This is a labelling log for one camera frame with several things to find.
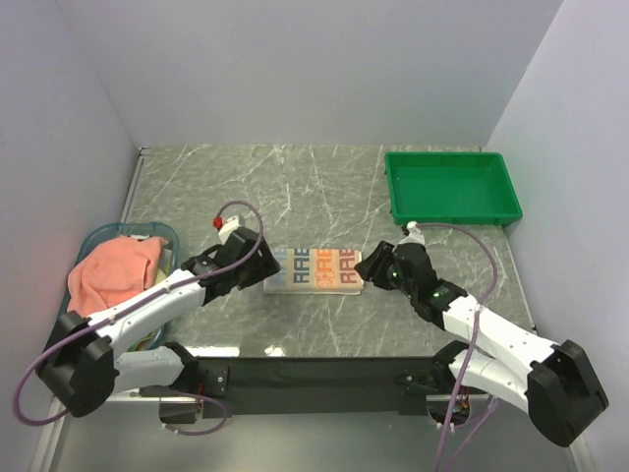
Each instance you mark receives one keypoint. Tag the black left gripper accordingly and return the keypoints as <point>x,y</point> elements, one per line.
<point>267,265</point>

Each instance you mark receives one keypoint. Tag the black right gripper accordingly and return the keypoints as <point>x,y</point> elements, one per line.
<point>370,266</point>

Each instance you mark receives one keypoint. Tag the colourful striped rabbit towel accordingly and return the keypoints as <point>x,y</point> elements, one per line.
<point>315,271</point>

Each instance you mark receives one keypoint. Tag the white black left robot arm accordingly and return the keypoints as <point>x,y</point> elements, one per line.
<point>87,360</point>

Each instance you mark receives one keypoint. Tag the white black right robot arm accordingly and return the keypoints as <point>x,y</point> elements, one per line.
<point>560,412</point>

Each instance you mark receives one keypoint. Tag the yellow green patterned towel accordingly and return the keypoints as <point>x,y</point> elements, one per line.
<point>165,267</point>

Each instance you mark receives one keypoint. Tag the green plastic tray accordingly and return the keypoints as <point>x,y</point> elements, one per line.
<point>462,188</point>

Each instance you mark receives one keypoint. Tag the teal plastic basket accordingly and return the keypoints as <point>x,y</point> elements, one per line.
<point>139,231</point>

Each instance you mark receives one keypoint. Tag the salmon pink towel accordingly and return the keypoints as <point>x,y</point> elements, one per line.
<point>114,272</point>

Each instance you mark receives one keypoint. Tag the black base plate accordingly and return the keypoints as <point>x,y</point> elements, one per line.
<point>281,385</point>

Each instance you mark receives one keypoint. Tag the aluminium mounting rail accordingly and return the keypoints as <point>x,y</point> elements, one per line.
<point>84,387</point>

